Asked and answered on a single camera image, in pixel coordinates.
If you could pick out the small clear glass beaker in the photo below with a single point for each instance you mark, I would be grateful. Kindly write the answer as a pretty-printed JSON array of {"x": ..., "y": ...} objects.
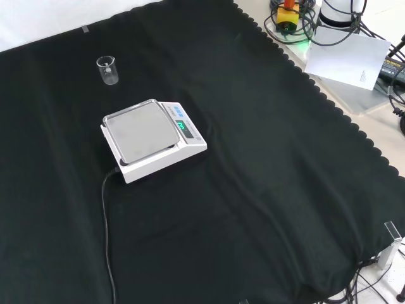
[{"x": 109, "y": 73}]

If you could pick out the black bench cloth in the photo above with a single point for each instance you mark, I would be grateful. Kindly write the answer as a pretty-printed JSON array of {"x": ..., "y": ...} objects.
[{"x": 253, "y": 158}]

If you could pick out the white electronic balance steel pan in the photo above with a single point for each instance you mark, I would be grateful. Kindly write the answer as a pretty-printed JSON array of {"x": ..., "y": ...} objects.
[{"x": 142, "y": 139}]

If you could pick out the yellow stop button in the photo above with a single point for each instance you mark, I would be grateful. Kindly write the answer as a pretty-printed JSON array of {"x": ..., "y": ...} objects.
[{"x": 287, "y": 14}]

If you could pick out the grey tape strip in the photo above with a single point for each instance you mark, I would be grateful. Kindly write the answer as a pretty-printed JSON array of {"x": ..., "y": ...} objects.
[{"x": 85, "y": 29}]

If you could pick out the white paper sheet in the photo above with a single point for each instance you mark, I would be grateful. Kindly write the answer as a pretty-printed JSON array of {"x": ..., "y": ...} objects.
[{"x": 348, "y": 60}]

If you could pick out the black tripod foot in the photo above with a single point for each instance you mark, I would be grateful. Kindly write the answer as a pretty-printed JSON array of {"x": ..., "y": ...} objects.
[{"x": 402, "y": 126}]

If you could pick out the black power adapter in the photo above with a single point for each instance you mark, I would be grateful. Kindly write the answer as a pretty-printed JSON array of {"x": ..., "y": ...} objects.
[{"x": 392, "y": 68}]

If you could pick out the silver metal bracket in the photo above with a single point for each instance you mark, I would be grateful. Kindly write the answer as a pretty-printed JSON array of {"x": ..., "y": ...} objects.
[{"x": 391, "y": 250}]

